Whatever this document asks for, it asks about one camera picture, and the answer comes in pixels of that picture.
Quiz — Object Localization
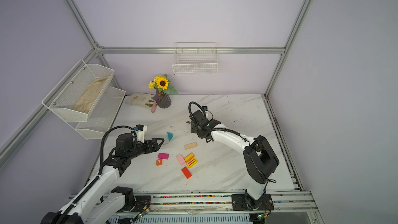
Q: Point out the white lower mesh shelf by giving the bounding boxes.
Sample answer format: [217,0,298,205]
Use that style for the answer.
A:
[75,86,125,140]

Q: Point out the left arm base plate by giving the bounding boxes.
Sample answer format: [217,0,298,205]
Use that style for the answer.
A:
[118,195,152,213]

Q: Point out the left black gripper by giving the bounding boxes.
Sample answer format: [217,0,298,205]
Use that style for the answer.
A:
[127,137,164,160]

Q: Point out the magenta wood block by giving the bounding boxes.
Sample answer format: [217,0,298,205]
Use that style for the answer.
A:
[158,153,169,160]

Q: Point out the white cloth on table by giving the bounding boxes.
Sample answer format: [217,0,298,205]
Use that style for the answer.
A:
[126,93,154,110]

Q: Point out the red wood block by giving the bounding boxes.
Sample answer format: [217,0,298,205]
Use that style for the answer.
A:
[181,167,192,179]

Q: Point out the dark purple glass vase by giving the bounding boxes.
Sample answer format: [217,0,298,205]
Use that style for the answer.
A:
[154,89,172,109]

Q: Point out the natural wood block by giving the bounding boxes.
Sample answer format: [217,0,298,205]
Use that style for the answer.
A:
[184,142,198,150]

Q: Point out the white upper mesh shelf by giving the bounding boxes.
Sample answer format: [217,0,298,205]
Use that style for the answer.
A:
[41,60,114,122]

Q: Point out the pink tube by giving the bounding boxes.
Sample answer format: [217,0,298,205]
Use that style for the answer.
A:
[151,101,157,113]

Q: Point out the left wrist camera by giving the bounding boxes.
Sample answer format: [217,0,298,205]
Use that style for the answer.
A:
[134,124,147,143]

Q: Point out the beige cloth in shelf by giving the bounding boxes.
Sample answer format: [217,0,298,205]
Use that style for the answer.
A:
[73,76,109,114]

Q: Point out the yellow red striped block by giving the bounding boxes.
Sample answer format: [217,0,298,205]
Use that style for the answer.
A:
[186,158,198,168]

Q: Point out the white mesh shelf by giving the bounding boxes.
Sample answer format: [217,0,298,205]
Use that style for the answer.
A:
[75,86,125,140]
[41,60,114,122]

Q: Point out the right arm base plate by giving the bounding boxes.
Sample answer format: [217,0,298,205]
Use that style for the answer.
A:
[231,193,274,211]

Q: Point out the white wire wall basket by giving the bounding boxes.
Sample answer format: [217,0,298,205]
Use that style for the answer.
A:
[172,42,219,76]

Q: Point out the orange ridged wood block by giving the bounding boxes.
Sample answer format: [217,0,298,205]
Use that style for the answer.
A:
[184,153,194,163]

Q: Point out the pink wood block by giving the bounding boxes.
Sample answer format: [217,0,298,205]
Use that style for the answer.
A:
[176,154,186,166]

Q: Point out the aluminium front rail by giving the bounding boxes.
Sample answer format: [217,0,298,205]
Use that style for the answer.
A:
[57,190,325,224]

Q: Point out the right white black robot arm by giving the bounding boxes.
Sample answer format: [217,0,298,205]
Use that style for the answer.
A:
[189,110,280,211]

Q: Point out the sunflower bouquet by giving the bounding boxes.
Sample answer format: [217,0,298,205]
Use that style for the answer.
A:
[148,74,179,95]

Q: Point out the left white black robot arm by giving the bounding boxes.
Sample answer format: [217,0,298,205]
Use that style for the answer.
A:
[41,131,164,224]

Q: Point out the teal triangular wood block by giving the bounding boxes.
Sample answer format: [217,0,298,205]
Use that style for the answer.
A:
[167,132,174,141]

